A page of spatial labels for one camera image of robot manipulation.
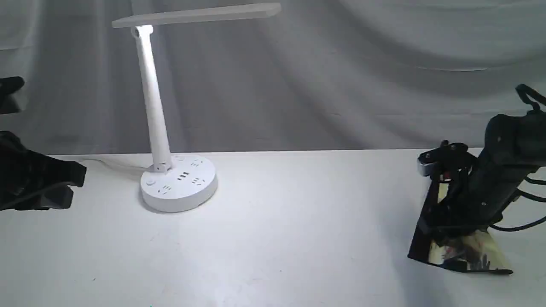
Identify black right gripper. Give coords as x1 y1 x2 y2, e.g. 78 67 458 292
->
425 160 504 235

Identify painted paper folding fan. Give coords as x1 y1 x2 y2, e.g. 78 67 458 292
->
407 175 514 275

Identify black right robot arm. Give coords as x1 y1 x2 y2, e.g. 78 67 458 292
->
418 112 545 237

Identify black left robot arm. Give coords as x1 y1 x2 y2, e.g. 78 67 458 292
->
0 130 87 211

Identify white desk lamp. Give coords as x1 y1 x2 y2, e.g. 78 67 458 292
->
111 3 282 213

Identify grey backdrop curtain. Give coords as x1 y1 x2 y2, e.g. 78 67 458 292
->
1 0 546 155

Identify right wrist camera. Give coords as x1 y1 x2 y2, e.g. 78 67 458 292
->
417 140 475 177

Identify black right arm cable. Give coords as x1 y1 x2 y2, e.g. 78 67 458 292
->
486 84 546 233

